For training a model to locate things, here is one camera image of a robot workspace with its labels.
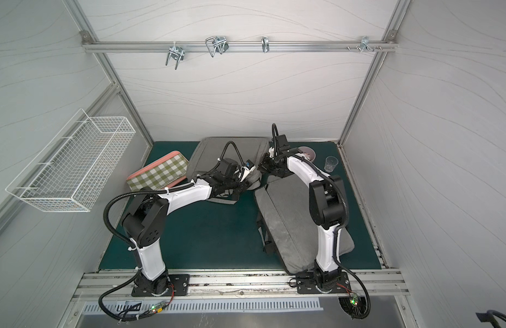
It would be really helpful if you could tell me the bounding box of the aluminium crossbar rail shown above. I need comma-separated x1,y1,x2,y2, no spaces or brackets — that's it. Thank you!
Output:
80,31,399,54

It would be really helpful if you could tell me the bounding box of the clear plastic cup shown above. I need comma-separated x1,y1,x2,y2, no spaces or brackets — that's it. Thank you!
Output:
324,156,339,173

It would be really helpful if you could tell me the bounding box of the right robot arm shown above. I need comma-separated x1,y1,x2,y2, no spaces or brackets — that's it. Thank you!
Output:
254,133,354,284

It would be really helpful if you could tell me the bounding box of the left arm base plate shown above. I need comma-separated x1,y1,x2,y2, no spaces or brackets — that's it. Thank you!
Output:
131,273,190,297

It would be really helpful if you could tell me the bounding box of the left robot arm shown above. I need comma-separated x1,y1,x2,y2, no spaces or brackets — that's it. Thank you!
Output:
123,158,257,295

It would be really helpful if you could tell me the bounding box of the grey zippered laptop bag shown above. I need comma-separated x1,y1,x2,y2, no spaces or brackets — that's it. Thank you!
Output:
186,137,269,191

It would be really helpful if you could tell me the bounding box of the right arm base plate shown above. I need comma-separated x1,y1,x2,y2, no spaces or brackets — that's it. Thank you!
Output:
288,271,352,295

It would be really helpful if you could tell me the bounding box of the white wire basket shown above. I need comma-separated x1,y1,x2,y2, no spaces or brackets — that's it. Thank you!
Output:
5,109,135,213

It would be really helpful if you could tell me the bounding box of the green checkered cloth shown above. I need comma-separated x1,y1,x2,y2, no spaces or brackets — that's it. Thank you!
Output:
127,154,189,191

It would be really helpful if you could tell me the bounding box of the pink bowl with contents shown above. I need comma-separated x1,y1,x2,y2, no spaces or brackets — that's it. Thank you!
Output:
298,146,316,163

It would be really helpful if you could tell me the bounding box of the grey laptop sleeve bag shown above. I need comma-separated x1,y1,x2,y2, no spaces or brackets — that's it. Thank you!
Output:
254,174,356,275

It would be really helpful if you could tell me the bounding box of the white slotted cable duct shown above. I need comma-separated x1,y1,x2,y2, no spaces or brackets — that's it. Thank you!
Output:
82,297,324,315

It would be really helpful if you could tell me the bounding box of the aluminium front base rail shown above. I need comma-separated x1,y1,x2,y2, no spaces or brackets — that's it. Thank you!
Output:
72,269,410,301

